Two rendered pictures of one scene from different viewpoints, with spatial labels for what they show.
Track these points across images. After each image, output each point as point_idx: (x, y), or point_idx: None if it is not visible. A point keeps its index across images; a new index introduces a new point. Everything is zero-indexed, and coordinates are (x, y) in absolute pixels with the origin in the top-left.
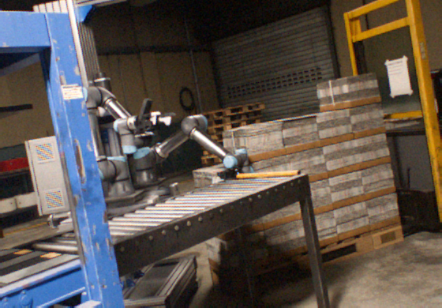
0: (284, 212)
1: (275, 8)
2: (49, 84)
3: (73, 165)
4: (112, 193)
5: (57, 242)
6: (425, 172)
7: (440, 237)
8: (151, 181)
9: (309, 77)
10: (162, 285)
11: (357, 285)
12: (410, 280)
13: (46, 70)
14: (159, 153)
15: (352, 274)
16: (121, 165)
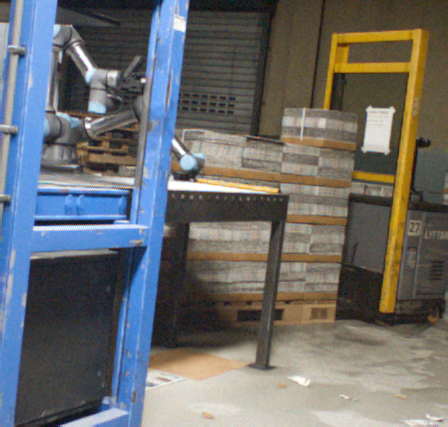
0: (220, 246)
1: None
2: (158, 9)
3: (162, 92)
4: (46, 157)
5: None
6: (375, 251)
7: (374, 327)
8: (72, 161)
9: (216, 107)
10: None
11: (288, 346)
12: (346, 352)
13: None
14: (88, 131)
15: (279, 337)
16: (67, 126)
